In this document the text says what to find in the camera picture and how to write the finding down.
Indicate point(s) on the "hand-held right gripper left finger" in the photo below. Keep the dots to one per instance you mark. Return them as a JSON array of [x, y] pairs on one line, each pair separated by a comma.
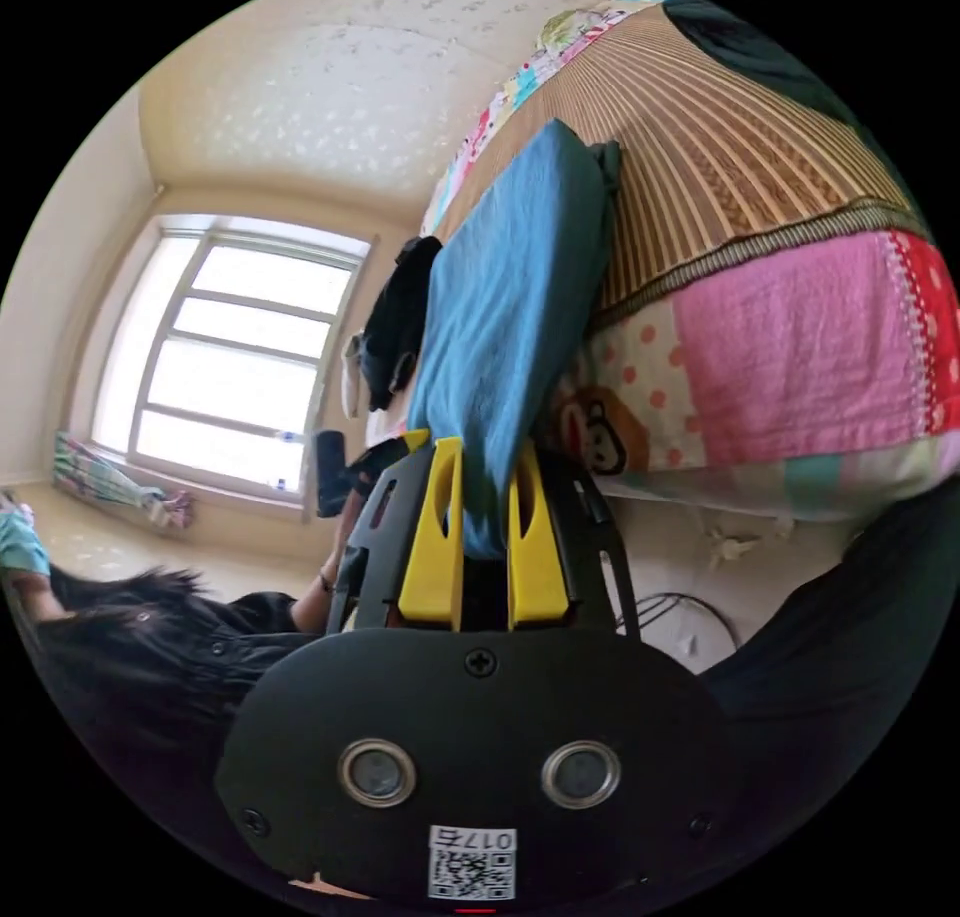
[[431, 549]]

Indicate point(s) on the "person's body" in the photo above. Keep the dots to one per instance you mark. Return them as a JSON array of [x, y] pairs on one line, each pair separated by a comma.
[[150, 684]]

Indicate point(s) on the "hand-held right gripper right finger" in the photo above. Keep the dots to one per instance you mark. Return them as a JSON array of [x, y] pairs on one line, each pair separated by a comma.
[[536, 557]]

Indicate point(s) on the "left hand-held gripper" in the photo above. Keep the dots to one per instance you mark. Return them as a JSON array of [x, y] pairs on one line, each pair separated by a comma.
[[375, 465]]

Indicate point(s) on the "striped curtain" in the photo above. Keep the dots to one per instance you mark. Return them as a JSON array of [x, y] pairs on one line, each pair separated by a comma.
[[112, 482]]

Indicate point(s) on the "window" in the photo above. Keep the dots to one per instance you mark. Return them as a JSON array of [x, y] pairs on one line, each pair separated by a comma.
[[232, 362]]

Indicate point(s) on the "black garment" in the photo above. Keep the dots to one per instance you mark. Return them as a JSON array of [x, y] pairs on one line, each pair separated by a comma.
[[757, 54]]

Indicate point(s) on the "pile of clothes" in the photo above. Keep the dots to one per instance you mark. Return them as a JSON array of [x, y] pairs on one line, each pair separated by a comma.
[[396, 317]]

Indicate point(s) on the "bed with woven mat and patchwork quilt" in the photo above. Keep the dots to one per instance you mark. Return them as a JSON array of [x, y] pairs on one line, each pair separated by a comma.
[[757, 204]]

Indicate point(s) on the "person's left forearm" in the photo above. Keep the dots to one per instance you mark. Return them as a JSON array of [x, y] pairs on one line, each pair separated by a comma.
[[319, 594]]

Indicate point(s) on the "blue jeans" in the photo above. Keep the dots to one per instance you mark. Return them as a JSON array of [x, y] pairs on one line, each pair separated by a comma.
[[510, 294]]

